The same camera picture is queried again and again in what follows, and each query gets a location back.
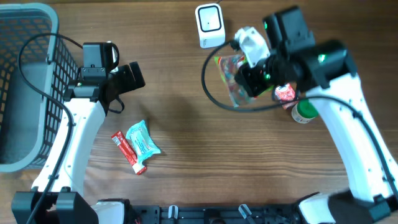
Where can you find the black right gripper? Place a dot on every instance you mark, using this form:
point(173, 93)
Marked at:
point(249, 81)

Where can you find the mint green wipes pouch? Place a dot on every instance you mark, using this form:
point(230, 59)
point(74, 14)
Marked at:
point(141, 141)

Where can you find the small red white packet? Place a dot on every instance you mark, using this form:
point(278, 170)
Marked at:
point(286, 95)

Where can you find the green gummy candy bag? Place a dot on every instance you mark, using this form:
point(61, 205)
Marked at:
point(229, 67)

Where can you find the grey plastic mesh basket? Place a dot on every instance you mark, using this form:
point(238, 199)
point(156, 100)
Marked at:
point(31, 52)

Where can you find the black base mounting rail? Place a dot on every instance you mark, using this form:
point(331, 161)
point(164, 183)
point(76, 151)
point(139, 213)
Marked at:
point(268, 214)

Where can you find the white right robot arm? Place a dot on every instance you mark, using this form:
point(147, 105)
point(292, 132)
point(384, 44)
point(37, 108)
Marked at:
point(328, 77)

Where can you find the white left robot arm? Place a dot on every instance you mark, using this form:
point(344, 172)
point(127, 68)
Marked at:
point(56, 196)

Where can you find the red snack bar wrapper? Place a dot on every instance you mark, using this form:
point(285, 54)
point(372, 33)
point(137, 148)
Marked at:
point(129, 153)

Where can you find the white barcode scanner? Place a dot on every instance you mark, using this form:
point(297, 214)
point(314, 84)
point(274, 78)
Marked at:
point(210, 24)

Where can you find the green lid spice jar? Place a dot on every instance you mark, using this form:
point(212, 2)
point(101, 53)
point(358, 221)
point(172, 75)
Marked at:
point(303, 112)

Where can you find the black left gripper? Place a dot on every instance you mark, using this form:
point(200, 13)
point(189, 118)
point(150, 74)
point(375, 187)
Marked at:
point(125, 79)

